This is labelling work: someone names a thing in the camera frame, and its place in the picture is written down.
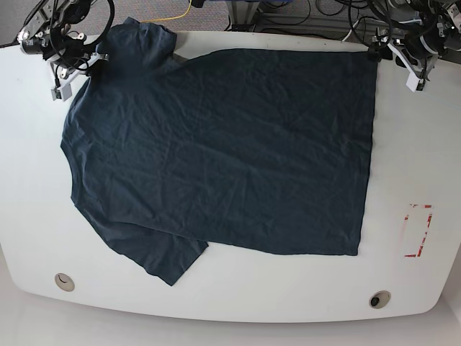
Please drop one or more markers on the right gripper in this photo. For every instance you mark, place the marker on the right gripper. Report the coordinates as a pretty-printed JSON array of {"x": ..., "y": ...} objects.
[{"x": 72, "y": 59}]

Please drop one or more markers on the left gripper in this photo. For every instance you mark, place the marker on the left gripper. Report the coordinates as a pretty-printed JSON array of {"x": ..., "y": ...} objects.
[{"x": 417, "y": 52}]

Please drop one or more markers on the dark navy t-shirt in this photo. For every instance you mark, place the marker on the dark navy t-shirt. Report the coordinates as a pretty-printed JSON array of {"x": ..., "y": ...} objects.
[{"x": 267, "y": 150}]

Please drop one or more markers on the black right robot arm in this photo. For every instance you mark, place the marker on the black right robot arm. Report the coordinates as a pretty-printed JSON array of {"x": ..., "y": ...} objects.
[{"x": 46, "y": 30}]

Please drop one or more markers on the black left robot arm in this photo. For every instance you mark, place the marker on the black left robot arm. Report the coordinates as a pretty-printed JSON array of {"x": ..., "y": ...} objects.
[{"x": 402, "y": 17}]

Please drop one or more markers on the red tape rectangle marking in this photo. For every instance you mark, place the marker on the red tape rectangle marking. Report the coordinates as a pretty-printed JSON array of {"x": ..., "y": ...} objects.
[{"x": 416, "y": 226}]

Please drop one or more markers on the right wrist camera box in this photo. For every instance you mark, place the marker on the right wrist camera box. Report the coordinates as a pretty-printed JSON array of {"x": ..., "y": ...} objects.
[{"x": 62, "y": 93}]

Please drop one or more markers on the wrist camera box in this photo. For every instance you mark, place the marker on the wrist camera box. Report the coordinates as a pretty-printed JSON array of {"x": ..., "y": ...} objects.
[
  {"x": 62, "y": 93},
  {"x": 415, "y": 84}
]

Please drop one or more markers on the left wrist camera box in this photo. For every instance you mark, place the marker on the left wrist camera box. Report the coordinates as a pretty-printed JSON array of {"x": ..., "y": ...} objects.
[{"x": 415, "y": 84}]

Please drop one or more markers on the left table cable grommet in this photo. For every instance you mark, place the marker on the left table cable grommet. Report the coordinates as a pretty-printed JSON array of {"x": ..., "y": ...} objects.
[{"x": 64, "y": 282}]

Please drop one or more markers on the table cable grommet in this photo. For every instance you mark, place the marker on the table cable grommet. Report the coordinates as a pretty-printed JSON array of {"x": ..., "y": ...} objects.
[
  {"x": 380, "y": 299},
  {"x": 64, "y": 282}
]

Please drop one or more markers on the right table cable grommet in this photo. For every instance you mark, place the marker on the right table cable grommet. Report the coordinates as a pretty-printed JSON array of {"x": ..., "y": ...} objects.
[{"x": 380, "y": 299}]

